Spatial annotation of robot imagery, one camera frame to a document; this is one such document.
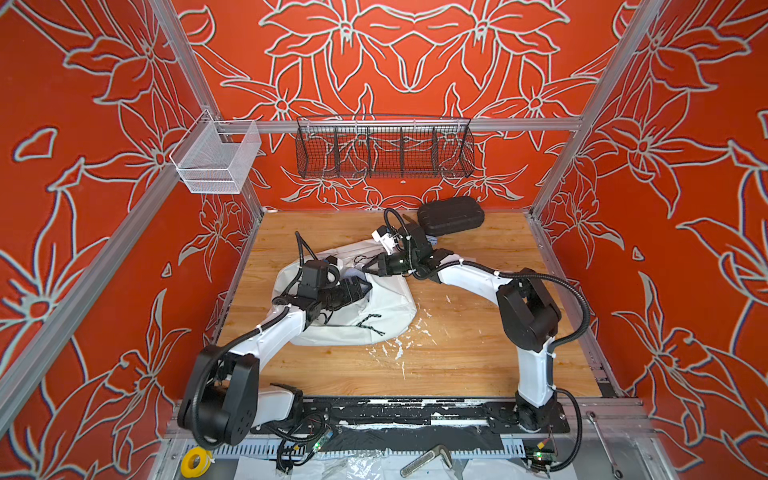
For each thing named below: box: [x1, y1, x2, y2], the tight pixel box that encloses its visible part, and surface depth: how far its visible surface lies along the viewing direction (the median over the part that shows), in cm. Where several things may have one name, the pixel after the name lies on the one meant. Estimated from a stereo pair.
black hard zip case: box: [417, 196, 485, 235], surface depth 114 cm
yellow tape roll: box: [181, 446, 213, 479], surface depth 69 cm
